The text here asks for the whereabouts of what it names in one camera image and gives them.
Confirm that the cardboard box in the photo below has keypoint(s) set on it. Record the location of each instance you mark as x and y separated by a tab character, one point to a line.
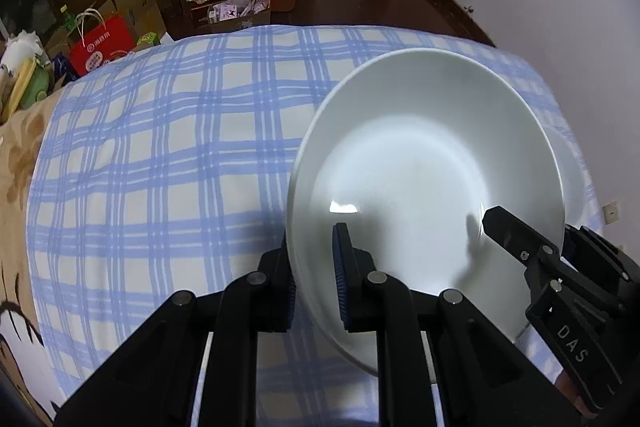
142	12

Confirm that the yellow green plush toy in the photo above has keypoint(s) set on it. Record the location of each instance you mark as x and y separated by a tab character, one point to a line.
27	89

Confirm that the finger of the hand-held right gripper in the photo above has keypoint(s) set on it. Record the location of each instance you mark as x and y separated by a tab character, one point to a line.
595	252
515	232

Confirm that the red paper bag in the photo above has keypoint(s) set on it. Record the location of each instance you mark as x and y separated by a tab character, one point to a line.
102	49

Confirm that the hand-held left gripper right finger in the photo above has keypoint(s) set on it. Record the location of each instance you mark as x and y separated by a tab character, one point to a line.
342	277

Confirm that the brown floral blanket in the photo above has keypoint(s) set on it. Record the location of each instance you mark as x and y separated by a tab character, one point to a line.
15	187

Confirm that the dark wall plug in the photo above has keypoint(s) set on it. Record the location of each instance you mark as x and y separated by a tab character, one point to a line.
469	9

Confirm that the white plush toy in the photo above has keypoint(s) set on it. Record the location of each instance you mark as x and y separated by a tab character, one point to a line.
20	49

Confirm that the box of small packets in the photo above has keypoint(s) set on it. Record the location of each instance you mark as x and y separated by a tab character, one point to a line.
240	12

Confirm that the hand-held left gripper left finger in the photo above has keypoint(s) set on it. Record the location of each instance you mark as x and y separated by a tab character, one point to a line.
275	297

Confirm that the green bottle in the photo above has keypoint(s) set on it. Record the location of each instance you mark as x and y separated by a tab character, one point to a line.
67	17

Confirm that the white cherry print plate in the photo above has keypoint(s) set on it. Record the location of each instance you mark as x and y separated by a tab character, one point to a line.
572	177
425	157

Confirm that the small green box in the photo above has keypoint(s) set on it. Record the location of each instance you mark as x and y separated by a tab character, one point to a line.
148	39

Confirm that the beige wall socket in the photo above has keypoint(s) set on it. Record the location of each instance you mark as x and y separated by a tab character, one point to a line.
611	211

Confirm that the blue plaid cloth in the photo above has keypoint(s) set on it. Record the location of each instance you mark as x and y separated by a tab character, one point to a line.
150	157

